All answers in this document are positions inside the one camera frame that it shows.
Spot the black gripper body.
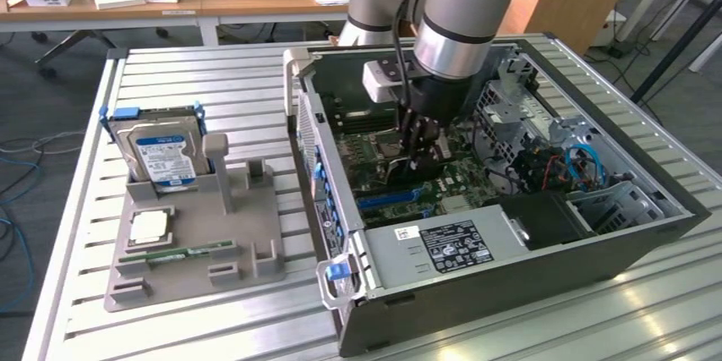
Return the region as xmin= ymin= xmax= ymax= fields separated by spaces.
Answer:
xmin=403 ymin=74 xmax=482 ymax=129

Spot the CPU socket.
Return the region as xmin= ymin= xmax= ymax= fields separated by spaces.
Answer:
xmin=365 ymin=130 xmax=405 ymax=159

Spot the green motherboard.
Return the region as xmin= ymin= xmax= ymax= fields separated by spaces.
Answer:
xmin=335 ymin=111 xmax=503 ymax=229

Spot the metal drive cage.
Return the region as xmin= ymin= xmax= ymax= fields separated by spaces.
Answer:
xmin=478 ymin=50 xmax=599 ymax=159

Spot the blue expansion slot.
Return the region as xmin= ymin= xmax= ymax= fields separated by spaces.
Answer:
xmin=354 ymin=190 xmax=426 ymax=211

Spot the power supply with labels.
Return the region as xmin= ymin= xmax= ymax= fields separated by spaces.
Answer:
xmin=361 ymin=204 xmax=529 ymax=290

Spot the wooden cabinet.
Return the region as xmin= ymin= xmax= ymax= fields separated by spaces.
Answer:
xmin=495 ymin=0 xmax=647 ymax=57

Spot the metal disk bay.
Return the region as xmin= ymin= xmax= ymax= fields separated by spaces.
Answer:
xmin=563 ymin=181 xmax=667 ymax=235

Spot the black open PC case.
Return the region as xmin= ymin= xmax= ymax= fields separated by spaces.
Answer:
xmin=280 ymin=37 xmax=713 ymax=358

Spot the black slanted pole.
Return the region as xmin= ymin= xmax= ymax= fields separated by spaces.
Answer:
xmin=630 ymin=0 xmax=722 ymax=103

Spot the grey parts rack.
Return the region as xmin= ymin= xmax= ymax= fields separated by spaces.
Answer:
xmin=103 ymin=132 xmax=288 ymax=314

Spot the hard disk in blue caddy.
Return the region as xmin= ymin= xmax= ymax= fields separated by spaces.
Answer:
xmin=99 ymin=101 xmax=211 ymax=193

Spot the silver CPU chip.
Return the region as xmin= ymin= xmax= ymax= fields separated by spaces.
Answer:
xmin=128 ymin=211 xmax=171 ymax=243

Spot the loose green RAM stick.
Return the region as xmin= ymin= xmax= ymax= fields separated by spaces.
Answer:
xmin=120 ymin=240 xmax=236 ymax=264

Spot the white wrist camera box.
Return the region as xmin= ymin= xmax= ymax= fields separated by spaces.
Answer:
xmin=362 ymin=57 xmax=423 ymax=105

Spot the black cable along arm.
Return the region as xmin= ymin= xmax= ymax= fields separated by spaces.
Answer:
xmin=391 ymin=0 xmax=439 ymax=136

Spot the red disk wire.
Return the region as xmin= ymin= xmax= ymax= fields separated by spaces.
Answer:
xmin=539 ymin=156 xmax=563 ymax=192

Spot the blue disk wire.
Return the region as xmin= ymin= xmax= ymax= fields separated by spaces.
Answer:
xmin=566 ymin=144 xmax=609 ymax=193

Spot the grey floor cable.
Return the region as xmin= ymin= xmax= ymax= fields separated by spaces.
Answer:
xmin=0 ymin=132 xmax=86 ymax=155

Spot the blue floor cable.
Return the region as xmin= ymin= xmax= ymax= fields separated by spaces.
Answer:
xmin=0 ymin=157 xmax=44 ymax=315

